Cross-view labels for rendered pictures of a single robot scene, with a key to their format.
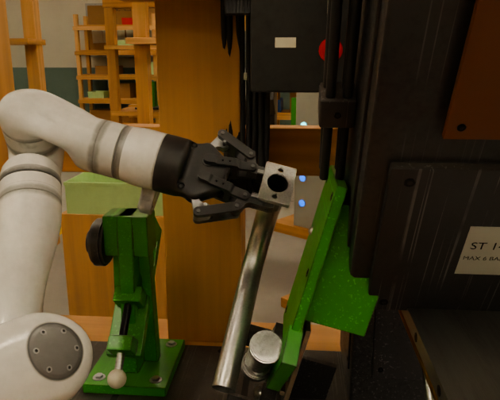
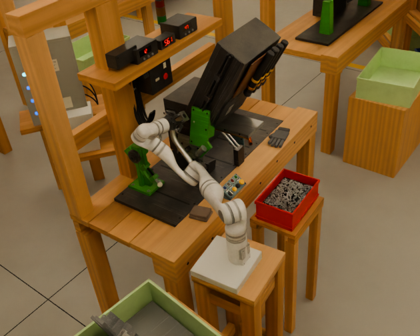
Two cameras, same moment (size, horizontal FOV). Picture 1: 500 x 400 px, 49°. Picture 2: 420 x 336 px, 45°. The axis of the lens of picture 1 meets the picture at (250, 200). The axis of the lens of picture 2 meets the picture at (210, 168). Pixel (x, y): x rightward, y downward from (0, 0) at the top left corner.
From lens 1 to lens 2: 2.27 m
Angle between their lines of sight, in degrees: 55
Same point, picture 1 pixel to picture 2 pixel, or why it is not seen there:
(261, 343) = (203, 148)
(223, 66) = (129, 89)
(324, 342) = not seen: hidden behind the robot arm
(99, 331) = (111, 191)
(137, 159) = (167, 127)
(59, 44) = not seen: outside the picture
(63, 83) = not seen: outside the picture
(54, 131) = (153, 131)
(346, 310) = (211, 133)
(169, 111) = (120, 110)
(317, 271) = (209, 128)
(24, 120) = (150, 132)
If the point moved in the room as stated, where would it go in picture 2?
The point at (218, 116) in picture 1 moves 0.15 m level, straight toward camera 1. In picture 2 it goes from (131, 104) to (155, 109)
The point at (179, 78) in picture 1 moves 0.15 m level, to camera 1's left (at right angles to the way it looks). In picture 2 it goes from (121, 99) to (101, 113)
